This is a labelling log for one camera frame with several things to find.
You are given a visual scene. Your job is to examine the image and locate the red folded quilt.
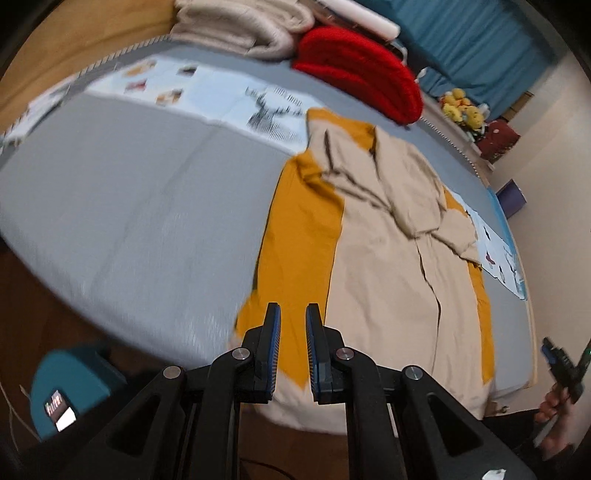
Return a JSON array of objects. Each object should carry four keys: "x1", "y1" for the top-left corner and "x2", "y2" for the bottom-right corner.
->
[{"x1": 292, "y1": 26, "x2": 424, "y2": 126}]

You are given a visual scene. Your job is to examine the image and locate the dark red cushion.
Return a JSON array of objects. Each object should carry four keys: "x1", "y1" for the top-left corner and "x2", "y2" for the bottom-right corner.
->
[{"x1": 475, "y1": 120, "x2": 521, "y2": 163}]

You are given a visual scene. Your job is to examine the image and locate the teal box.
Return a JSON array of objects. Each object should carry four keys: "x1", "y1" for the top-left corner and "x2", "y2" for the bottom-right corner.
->
[{"x1": 30, "y1": 346, "x2": 129, "y2": 442}]

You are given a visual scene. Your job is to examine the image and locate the person's right hand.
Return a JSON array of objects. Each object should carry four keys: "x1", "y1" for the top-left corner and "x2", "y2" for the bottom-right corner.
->
[{"x1": 534, "y1": 382, "x2": 583, "y2": 459}]

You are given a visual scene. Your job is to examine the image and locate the white folded bedding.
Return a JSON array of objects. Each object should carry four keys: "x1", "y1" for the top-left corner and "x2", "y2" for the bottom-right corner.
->
[{"x1": 318, "y1": 0, "x2": 400, "y2": 40}]

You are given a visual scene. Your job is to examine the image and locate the yellow plush toys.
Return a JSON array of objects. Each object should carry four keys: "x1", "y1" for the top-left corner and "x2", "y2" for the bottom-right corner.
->
[{"x1": 438, "y1": 88, "x2": 486, "y2": 133}]

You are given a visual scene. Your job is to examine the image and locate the wooden headboard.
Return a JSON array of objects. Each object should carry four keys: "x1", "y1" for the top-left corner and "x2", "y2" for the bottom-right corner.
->
[{"x1": 0, "y1": 0, "x2": 178, "y2": 137}]

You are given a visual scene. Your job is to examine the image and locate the thin white floor cable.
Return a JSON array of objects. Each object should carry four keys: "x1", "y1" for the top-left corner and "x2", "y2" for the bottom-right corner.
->
[{"x1": 0, "y1": 381, "x2": 40, "y2": 446}]

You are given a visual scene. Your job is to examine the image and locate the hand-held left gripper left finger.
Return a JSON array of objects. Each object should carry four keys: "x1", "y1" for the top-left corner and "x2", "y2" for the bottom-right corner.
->
[{"x1": 23, "y1": 302, "x2": 282, "y2": 480}]

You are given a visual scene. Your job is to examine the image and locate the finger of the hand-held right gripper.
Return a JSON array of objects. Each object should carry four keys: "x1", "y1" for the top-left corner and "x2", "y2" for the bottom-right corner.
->
[{"x1": 542, "y1": 337, "x2": 564, "y2": 366}]

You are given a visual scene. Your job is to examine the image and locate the bed with grey sheet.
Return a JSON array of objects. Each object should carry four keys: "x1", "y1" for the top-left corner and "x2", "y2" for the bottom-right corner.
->
[{"x1": 0, "y1": 34, "x2": 539, "y2": 416}]

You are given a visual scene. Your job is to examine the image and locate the blue curtain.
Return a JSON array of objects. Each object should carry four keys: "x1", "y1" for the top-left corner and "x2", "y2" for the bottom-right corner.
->
[{"x1": 355, "y1": 0, "x2": 565, "y2": 121}]

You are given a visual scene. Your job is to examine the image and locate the light blue printed bed runner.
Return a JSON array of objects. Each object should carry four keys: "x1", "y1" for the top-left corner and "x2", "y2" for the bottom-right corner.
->
[{"x1": 0, "y1": 60, "x2": 528, "y2": 302}]

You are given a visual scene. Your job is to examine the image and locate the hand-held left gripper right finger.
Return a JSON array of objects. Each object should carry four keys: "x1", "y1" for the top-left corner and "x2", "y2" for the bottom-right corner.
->
[{"x1": 305, "y1": 303, "x2": 539, "y2": 480}]

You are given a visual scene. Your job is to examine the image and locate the beige and mustard hooded jacket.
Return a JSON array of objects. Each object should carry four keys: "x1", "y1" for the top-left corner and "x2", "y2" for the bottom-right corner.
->
[{"x1": 229, "y1": 107, "x2": 496, "y2": 435}]

